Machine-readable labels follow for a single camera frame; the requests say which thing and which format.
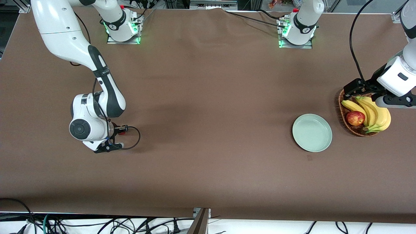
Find brown table cover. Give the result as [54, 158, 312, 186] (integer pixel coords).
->
[0, 6, 416, 224]

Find red apple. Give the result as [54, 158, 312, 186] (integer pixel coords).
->
[346, 111, 366, 126]

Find brown wicker basket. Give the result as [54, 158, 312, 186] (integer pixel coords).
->
[338, 88, 381, 137]

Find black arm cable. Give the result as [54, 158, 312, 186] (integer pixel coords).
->
[349, 0, 374, 82]
[70, 11, 141, 151]

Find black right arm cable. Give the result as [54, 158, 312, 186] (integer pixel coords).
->
[70, 11, 141, 151]

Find brown wooden post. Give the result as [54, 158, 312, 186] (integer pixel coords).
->
[188, 208, 210, 234]

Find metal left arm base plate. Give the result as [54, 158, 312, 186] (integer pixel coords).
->
[278, 39, 313, 49]

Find short black cable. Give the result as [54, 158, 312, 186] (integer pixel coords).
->
[258, 9, 282, 20]

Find yellow banana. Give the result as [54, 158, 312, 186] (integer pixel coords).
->
[362, 97, 391, 134]
[341, 99, 369, 126]
[355, 97, 379, 127]

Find grey base cable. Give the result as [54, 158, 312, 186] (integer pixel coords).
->
[140, 9, 156, 25]

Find orange red toy items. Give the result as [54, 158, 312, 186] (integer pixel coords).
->
[268, 0, 294, 8]

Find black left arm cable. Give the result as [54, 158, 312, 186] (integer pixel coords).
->
[349, 0, 374, 82]

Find pale green round plate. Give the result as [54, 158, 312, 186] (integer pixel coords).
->
[292, 113, 333, 153]

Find black base cable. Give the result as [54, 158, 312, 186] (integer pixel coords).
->
[125, 0, 147, 20]

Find grey metal box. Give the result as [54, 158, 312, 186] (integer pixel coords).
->
[190, 0, 238, 9]

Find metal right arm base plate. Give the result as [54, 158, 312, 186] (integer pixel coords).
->
[107, 32, 141, 45]

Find long black cable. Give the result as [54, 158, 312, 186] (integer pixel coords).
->
[224, 11, 286, 29]

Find thick black cable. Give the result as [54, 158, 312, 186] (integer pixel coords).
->
[0, 198, 35, 228]

